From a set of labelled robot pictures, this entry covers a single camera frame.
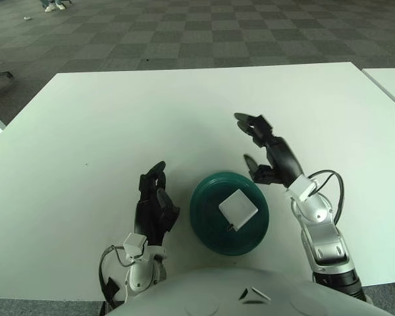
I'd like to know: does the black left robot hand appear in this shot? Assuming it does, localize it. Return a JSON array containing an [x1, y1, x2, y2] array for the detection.
[[134, 161, 182, 247]]

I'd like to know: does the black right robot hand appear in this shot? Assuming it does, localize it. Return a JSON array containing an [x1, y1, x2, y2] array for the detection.
[[234, 112, 307, 190]]

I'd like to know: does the white square charger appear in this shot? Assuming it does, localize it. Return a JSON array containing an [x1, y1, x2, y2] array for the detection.
[[218, 188, 259, 233]]

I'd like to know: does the green round plate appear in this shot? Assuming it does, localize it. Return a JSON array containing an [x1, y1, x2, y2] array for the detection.
[[189, 170, 270, 257]]

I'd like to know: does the white side table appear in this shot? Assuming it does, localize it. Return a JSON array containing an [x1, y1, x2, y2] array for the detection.
[[361, 68, 395, 115]]

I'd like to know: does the black office chair base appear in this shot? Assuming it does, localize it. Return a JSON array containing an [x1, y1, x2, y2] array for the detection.
[[0, 52, 14, 96]]

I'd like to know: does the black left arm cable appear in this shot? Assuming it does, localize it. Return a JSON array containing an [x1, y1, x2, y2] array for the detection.
[[97, 245, 132, 310]]

